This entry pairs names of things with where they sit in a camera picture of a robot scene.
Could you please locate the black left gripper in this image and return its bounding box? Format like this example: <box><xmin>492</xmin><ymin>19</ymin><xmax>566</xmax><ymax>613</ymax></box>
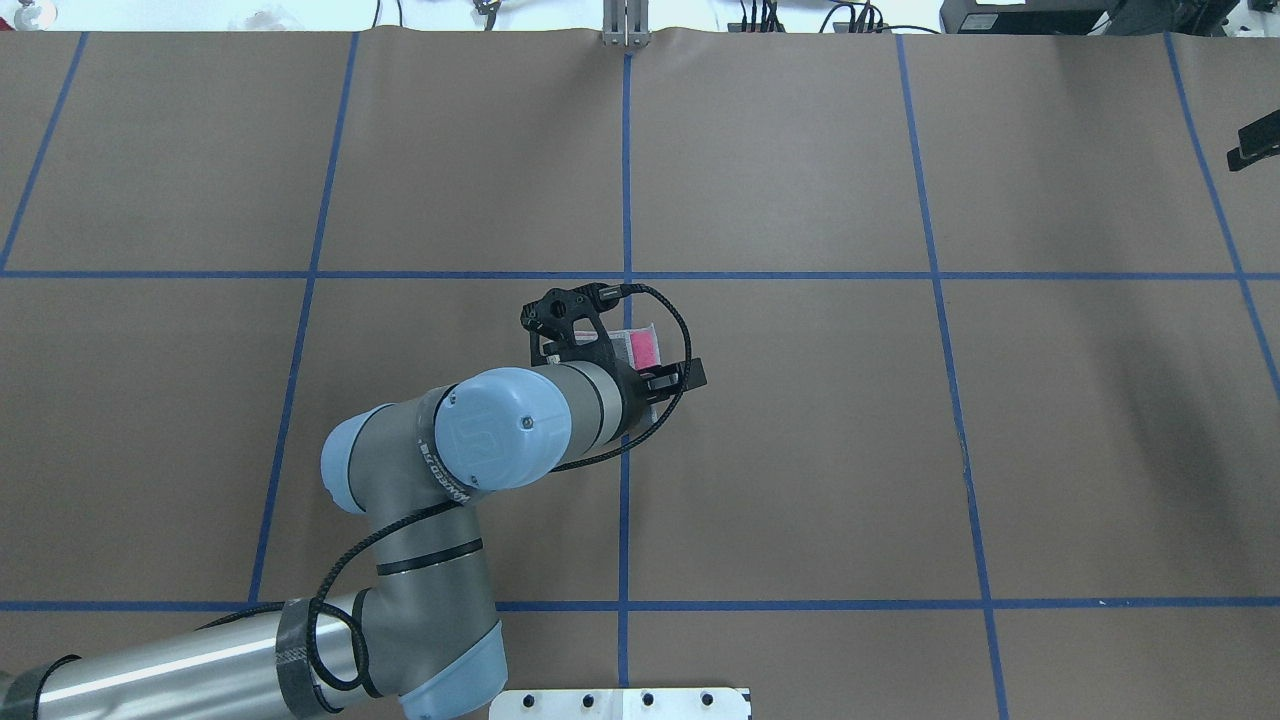
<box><xmin>625</xmin><ymin>357</ymin><xmax>708</xmax><ymax>413</ymax></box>

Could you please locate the pink towel with grey back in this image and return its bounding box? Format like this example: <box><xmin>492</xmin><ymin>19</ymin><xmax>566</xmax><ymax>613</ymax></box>
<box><xmin>573</xmin><ymin>320</ymin><xmax>662</xmax><ymax>428</ymax></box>

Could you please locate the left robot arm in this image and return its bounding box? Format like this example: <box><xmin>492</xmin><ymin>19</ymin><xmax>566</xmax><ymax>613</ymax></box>
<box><xmin>3</xmin><ymin>359</ymin><xmax>707</xmax><ymax>719</ymax></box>

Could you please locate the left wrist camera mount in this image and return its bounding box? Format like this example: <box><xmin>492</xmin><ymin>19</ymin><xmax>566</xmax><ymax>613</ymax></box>
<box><xmin>518</xmin><ymin>282</ymin><xmax>632</xmax><ymax>369</ymax></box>

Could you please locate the aluminium frame post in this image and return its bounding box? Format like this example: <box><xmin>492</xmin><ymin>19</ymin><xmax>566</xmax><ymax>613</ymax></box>
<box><xmin>602</xmin><ymin>0</ymin><xmax>652</xmax><ymax>49</ymax></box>

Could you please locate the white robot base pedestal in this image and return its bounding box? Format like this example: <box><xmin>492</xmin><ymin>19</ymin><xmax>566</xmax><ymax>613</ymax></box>
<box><xmin>488</xmin><ymin>687</ymin><xmax>753</xmax><ymax>719</ymax></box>

